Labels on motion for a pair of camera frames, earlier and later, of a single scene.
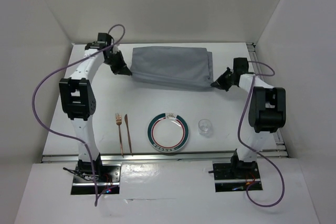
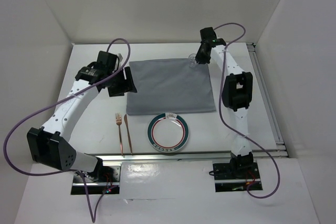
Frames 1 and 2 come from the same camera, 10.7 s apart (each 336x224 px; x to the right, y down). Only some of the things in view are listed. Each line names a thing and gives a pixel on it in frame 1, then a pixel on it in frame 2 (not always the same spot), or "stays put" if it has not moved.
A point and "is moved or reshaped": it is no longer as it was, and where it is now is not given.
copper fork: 118,121 stays put
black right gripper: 220,82 to 199,58
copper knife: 126,123 stays put
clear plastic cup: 205,128 to 192,60
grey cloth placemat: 179,66 is moved or reshaped
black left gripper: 121,68 to 126,85
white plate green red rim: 168,132 stays put
